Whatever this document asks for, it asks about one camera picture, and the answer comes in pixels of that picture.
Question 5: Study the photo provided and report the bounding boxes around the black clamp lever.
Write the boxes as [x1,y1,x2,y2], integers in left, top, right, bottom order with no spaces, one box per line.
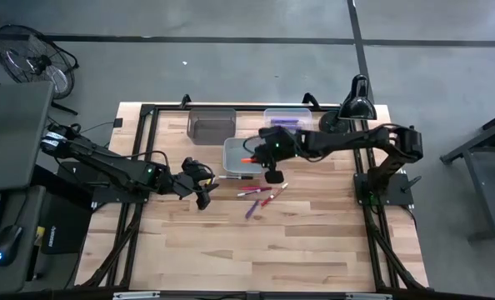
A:
[400,175,423,194]

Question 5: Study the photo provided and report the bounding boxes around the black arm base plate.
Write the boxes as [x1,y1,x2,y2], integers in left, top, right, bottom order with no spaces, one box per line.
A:
[352,172,416,208]
[89,182,153,206]

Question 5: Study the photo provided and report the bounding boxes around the silver metal bracket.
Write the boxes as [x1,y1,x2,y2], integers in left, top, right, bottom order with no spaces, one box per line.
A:
[344,292,393,300]
[112,291,162,300]

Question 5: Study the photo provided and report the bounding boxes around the black aluminium table frame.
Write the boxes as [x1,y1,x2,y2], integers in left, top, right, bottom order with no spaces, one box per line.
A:
[80,93,430,293]

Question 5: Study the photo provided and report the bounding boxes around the white plastic storage bin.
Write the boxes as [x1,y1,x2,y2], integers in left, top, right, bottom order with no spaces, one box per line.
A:
[222,137,269,175]

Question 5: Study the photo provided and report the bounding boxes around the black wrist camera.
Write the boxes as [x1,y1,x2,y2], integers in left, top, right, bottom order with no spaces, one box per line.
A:
[180,170,200,188]
[253,143,273,168]

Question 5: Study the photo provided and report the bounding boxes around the thin purple marker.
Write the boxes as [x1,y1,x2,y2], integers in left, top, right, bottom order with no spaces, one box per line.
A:
[244,198,262,220]

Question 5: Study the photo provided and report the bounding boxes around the black right camera cable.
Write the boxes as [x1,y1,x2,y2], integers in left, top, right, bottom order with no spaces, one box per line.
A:
[242,134,269,158]

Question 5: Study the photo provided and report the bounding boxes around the black side desk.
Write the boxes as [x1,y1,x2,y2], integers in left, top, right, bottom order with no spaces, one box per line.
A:
[0,185,48,295]

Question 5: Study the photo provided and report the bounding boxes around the clear plastic bin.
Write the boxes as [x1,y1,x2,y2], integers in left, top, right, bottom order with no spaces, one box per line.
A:
[262,107,314,141]

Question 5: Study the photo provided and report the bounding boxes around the black computer mouse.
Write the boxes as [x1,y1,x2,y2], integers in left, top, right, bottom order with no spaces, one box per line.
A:
[0,223,25,268]

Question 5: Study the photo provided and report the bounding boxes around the smoky gray plastic bin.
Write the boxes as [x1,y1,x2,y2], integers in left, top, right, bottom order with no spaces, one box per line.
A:
[186,107,238,146]

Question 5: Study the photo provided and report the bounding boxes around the black desk lamp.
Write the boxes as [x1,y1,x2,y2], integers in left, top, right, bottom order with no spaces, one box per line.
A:
[317,73,378,135]

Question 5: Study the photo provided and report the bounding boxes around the black floor fan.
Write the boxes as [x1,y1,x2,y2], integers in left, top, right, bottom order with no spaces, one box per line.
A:
[0,23,80,117]

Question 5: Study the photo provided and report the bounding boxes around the yellow sticky note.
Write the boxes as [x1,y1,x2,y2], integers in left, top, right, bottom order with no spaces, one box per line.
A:
[33,225,47,250]

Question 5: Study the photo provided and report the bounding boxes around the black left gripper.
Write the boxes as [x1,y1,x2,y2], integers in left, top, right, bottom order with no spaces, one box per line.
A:
[172,156,220,211]

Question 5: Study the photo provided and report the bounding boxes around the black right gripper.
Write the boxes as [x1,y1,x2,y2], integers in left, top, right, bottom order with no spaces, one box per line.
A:
[258,126,305,185]

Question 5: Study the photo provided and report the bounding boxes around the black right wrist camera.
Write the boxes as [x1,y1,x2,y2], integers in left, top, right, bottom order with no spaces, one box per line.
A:
[253,143,273,168]

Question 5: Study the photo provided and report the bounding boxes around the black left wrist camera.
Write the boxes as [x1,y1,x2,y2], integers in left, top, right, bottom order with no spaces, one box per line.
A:
[180,170,200,188]

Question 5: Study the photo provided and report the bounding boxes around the black metal side table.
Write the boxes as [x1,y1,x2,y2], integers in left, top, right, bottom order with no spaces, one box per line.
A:
[440,106,495,243]

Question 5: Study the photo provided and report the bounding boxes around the thin red marker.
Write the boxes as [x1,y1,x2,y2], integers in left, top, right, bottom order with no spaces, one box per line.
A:
[260,182,290,208]

